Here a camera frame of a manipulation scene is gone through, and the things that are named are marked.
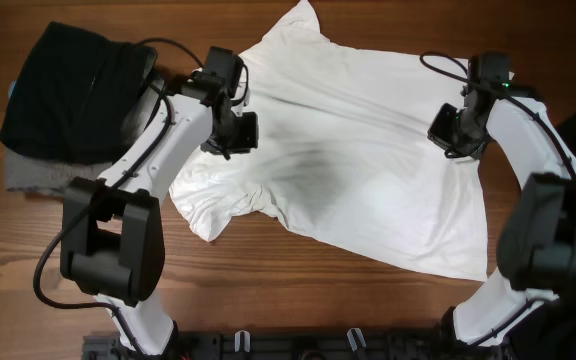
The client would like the white t-shirt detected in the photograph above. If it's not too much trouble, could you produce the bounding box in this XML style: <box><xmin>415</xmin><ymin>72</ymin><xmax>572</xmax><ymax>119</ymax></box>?
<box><xmin>169</xmin><ymin>1</ymin><xmax>488</xmax><ymax>281</ymax></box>

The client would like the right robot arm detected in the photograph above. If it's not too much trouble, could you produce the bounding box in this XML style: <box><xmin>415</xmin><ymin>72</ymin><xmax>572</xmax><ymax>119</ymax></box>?
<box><xmin>428</xmin><ymin>86</ymin><xmax>576</xmax><ymax>359</ymax></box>

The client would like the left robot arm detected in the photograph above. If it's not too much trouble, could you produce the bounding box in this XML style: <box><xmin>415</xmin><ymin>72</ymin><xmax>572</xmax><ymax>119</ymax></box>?
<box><xmin>50</xmin><ymin>69</ymin><xmax>258</xmax><ymax>359</ymax></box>

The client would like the folded black garment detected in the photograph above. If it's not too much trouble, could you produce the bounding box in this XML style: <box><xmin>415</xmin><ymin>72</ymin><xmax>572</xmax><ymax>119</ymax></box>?
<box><xmin>0</xmin><ymin>22</ymin><xmax>157</xmax><ymax>164</ymax></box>

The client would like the folded grey garment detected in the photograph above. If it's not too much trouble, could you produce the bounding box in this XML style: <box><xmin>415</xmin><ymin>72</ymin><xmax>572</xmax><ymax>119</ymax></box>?
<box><xmin>4</xmin><ymin>149</ymin><xmax>112</xmax><ymax>197</ymax></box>

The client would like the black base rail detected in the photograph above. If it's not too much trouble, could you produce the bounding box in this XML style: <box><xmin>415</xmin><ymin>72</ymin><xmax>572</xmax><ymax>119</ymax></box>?
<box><xmin>81</xmin><ymin>327</ymin><xmax>454</xmax><ymax>360</ymax></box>

